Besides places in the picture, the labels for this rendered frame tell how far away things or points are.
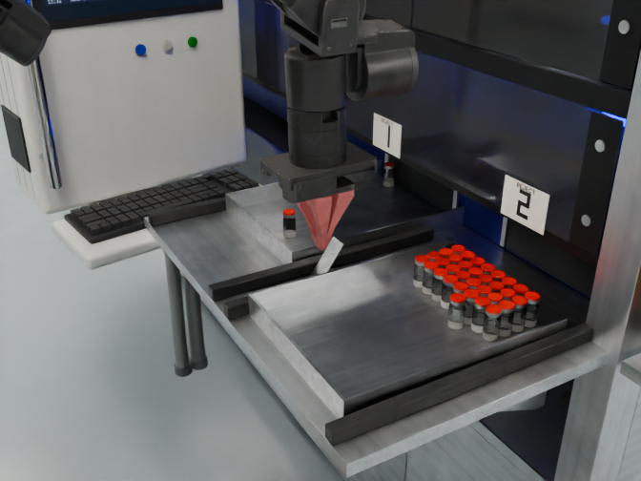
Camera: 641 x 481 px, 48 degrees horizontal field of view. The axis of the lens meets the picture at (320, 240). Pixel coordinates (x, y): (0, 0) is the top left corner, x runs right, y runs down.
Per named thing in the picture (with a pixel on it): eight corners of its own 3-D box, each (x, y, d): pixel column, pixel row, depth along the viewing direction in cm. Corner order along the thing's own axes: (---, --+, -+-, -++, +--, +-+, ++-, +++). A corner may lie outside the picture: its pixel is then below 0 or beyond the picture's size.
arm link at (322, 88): (273, 39, 67) (301, 51, 63) (337, 31, 70) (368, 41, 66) (277, 112, 70) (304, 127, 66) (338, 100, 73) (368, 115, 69)
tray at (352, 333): (443, 259, 116) (444, 239, 114) (563, 341, 96) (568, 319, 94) (249, 315, 101) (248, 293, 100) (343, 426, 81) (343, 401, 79)
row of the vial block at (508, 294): (444, 272, 112) (447, 246, 110) (527, 329, 98) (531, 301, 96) (433, 276, 111) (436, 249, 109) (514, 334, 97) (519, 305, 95)
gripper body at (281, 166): (379, 176, 72) (380, 103, 68) (287, 198, 67) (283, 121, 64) (346, 156, 77) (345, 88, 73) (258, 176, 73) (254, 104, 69)
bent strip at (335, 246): (334, 269, 113) (334, 236, 110) (343, 278, 111) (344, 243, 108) (251, 292, 107) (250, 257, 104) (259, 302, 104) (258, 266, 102)
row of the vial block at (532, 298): (457, 268, 113) (459, 242, 110) (539, 325, 99) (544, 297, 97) (445, 272, 112) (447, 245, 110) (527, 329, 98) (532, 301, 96)
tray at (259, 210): (380, 176, 147) (381, 159, 146) (463, 224, 127) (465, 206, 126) (226, 211, 132) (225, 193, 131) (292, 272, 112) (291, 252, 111)
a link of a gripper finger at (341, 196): (356, 255, 74) (356, 170, 70) (294, 273, 71) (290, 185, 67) (324, 230, 80) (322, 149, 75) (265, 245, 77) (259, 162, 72)
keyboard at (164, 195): (232, 174, 168) (232, 164, 167) (266, 193, 158) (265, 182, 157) (64, 219, 146) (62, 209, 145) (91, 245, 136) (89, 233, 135)
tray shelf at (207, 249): (366, 177, 152) (366, 168, 151) (647, 346, 98) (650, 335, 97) (144, 226, 131) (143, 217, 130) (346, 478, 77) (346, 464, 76)
